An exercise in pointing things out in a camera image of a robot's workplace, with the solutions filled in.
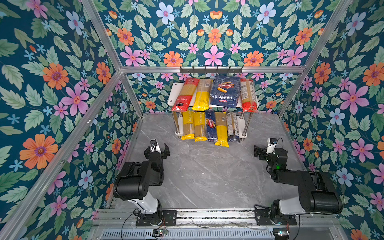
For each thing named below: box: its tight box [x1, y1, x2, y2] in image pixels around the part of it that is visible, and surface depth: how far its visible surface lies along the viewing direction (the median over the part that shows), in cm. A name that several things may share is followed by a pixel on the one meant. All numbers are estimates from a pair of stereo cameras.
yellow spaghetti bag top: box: [181, 110, 195, 141], surface depth 103 cm
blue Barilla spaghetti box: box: [205, 109, 217, 142], surface depth 100 cm
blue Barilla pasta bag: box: [210, 74, 241, 108], surface depth 76 cm
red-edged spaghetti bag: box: [240, 78, 258, 113], surface depth 78 cm
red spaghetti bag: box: [171, 77, 200, 113], surface depth 81 cm
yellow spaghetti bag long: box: [215, 111, 230, 148], surface depth 100 cm
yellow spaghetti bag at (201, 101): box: [192, 79, 213, 111], surface depth 79 cm
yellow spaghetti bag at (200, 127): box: [194, 111, 208, 143], surface depth 103 cm
